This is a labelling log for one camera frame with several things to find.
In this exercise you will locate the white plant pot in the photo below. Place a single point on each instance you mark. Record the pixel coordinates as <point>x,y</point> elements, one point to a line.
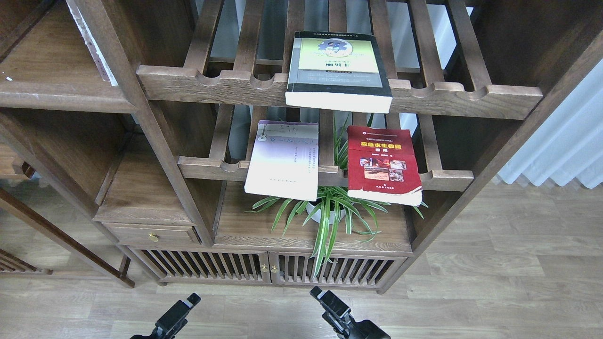
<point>317,215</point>

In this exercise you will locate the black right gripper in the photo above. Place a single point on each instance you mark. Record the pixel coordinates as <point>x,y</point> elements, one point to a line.
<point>337,314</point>

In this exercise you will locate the white curtain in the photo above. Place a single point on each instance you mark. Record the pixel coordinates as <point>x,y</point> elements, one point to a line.
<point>569,144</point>

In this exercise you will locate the brass drawer knob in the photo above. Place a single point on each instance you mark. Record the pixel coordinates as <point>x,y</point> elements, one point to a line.
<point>153,237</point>

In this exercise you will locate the dark wooden bookshelf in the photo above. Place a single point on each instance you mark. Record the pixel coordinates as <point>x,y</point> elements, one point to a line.
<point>168,150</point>

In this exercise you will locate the green spider plant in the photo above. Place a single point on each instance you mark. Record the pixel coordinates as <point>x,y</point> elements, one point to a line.
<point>360,214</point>

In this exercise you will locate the white book spine upright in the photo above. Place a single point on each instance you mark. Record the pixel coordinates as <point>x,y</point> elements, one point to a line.
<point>90,42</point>

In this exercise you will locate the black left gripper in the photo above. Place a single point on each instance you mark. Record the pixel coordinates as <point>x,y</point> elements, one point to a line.
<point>173,320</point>

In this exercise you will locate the green black cover book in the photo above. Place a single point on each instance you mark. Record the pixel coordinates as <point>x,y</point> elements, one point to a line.
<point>337,71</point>

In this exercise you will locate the pale purple white book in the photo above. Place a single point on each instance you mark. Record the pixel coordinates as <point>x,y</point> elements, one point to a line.
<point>284,161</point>

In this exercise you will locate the red cover book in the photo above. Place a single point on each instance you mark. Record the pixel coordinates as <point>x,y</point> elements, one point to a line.
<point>382,166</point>

